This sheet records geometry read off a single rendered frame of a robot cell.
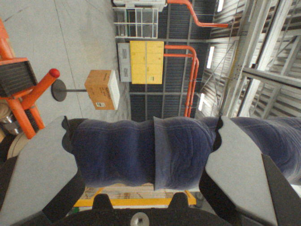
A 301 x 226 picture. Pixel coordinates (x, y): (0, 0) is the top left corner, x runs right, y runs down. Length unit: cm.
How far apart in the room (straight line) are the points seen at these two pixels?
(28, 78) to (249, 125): 65
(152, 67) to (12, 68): 737
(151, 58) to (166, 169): 738
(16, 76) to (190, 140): 47
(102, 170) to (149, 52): 737
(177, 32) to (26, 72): 1085
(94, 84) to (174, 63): 936
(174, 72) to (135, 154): 1095
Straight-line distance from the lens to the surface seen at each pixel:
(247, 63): 272
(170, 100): 1180
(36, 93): 44
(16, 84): 46
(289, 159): 52
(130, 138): 37
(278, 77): 192
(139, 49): 762
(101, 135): 40
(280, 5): 239
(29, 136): 51
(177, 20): 1120
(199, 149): 38
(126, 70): 783
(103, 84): 218
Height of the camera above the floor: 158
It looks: 2 degrees up
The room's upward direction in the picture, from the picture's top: 90 degrees clockwise
